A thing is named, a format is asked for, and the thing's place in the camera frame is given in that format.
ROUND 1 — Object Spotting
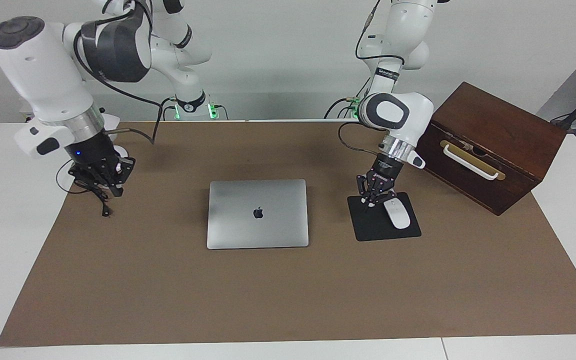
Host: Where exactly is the black mouse pad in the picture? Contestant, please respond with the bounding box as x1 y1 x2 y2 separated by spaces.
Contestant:
347 192 422 242

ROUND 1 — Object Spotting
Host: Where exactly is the white box handle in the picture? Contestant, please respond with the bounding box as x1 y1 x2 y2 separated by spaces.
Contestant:
442 144 500 181

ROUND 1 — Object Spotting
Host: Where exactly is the grey aluminium laptop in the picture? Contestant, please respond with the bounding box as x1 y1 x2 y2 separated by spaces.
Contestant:
206 179 310 250

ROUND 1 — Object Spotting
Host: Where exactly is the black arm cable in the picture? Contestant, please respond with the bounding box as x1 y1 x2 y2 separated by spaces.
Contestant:
72 0 177 146
338 0 405 152

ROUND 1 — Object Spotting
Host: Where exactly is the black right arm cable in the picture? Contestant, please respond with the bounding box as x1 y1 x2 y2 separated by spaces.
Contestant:
72 0 177 146

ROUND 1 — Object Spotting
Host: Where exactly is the dark brown wooden box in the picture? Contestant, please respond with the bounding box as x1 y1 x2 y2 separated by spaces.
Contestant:
407 81 567 216

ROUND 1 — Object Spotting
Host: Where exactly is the brass handle plate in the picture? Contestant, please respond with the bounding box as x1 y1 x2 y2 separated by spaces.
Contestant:
439 140 506 181

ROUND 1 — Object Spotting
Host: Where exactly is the black base cable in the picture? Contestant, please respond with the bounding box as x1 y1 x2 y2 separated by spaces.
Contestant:
157 97 180 121
324 75 372 120

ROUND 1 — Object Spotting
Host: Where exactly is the white desk lamp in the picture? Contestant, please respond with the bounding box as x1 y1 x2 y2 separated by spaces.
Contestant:
99 113 130 161

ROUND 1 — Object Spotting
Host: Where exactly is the black right base cable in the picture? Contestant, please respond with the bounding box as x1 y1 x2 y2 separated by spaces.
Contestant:
157 97 180 121

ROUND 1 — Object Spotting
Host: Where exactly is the black lamp power cable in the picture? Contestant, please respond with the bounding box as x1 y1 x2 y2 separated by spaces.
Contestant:
56 158 114 218

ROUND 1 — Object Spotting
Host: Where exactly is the white computer mouse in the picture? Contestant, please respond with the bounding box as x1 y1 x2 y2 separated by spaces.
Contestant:
383 197 412 230

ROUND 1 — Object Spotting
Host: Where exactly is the black left base cable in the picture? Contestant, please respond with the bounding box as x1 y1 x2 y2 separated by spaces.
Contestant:
324 75 372 120

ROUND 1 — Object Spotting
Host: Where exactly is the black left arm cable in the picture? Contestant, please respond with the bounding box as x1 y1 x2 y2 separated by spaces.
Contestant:
338 0 405 152

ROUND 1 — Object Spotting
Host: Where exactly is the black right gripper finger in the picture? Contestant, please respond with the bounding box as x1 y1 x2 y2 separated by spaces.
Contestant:
104 156 137 198
67 162 105 195

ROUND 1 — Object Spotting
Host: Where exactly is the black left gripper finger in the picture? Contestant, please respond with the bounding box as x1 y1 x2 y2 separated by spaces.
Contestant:
356 173 375 207
374 179 397 207

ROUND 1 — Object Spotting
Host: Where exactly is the brown table mat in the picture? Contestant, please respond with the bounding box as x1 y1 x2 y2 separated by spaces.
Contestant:
0 120 576 347

